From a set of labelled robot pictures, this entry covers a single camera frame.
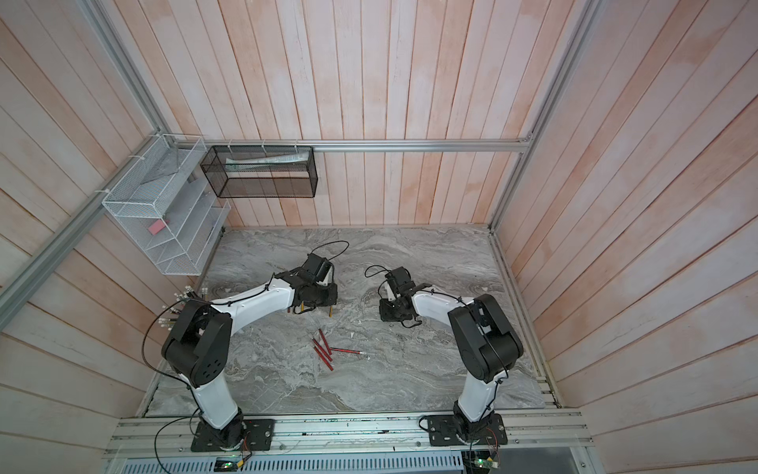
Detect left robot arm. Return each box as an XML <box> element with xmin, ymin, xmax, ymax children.
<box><xmin>162</xmin><ymin>253</ymin><xmax>338</xmax><ymax>450</ymax></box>

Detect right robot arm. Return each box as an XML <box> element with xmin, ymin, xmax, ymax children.
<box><xmin>378</xmin><ymin>267</ymin><xmax>524</xmax><ymax>446</ymax></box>

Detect papers in black basket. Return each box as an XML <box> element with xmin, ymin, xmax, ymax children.
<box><xmin>224</xmin><ymin>152</ymin><xmax>310</xmax><ymax>173</ymax></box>

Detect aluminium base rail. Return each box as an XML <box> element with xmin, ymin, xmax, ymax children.
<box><xmin>104</xmin><ymin>409</ymin><xmax>593</xmax><ymax>459</ymax></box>

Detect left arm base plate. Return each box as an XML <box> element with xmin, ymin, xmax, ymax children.
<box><xmin>191</xmin><ymin>419</ymin><xmax>274</xmax><ymax>452</ymax></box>

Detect bundle of pencils in cup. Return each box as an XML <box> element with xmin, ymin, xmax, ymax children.
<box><xmin>156</xmin><ymin>286</ymin><xmax>208</xmax><ymax>330</ymax></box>

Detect black wire mesh basket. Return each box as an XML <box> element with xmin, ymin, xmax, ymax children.
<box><xmin>201</xmin><ymin>144</ymin><xmax>319</xmax><ymax>199</ymax></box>

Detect pink eraser block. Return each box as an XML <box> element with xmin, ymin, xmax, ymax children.
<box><xmin>147</xmin><ymin>219</ymin><xmax>167</xmax><ymax>236</ymax></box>

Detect white wire mesh shelf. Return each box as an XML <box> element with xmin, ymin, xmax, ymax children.
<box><xmin>103</xmin><ymin>134</ymin><xmax>230</xmax><ymax>277</ymax></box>

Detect red carving knife steep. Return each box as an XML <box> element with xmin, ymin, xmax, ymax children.
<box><xmin>318</xmin><ymin>329</ymin><xmax>332</xmax><ymax>357</ymax></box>

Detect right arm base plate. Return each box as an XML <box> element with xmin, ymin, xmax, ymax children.
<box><xmin>424</xmin><ymin>413</ymin><xmax>508</xmax><ymax>448</ymax></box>

